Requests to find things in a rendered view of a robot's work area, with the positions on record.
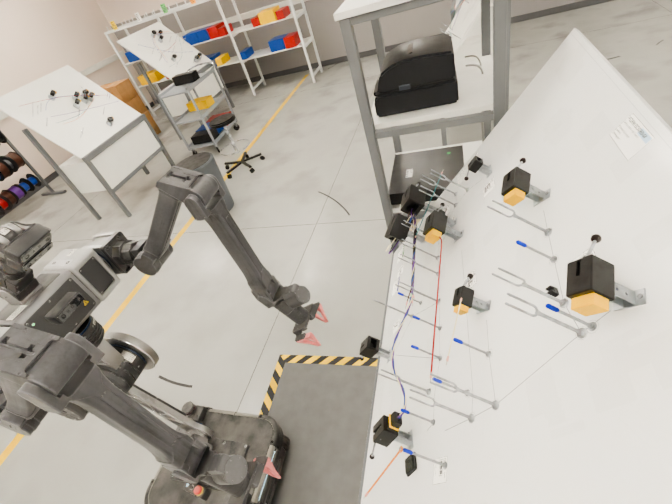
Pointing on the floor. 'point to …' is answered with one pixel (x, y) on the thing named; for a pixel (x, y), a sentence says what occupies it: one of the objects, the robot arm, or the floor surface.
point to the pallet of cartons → (123, 89)
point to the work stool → (231, 140)
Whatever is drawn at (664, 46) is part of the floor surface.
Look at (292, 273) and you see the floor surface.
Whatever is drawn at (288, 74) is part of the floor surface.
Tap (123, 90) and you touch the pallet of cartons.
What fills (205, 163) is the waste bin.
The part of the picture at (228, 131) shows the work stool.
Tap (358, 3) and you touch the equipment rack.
